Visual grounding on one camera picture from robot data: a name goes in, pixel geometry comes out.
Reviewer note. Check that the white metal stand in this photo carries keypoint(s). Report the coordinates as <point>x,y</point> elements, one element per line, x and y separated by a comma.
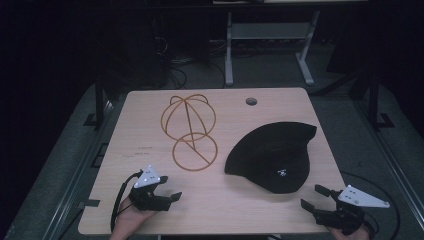
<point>270,30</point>

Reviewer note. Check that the black metal post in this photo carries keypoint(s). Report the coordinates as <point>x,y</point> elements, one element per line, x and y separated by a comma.
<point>99,100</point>

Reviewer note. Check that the aluminium frame rail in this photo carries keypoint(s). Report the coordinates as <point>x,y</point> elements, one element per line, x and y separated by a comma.
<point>390,156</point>
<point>78,173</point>

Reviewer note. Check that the black hat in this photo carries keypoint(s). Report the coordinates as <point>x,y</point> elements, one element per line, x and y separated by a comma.
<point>273,156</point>

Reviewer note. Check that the person's left hand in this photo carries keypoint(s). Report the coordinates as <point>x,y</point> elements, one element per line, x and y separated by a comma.
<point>131,218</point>

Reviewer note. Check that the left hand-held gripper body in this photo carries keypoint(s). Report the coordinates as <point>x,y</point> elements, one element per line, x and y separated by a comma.
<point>146,200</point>

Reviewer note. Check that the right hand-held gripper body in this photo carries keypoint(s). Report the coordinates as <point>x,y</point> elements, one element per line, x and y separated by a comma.
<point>346,213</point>

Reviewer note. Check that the black table edge bracket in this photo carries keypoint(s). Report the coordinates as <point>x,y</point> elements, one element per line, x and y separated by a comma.
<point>90,202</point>

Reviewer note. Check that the person's right hand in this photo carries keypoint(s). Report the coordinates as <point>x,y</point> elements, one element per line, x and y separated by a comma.
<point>350,236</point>

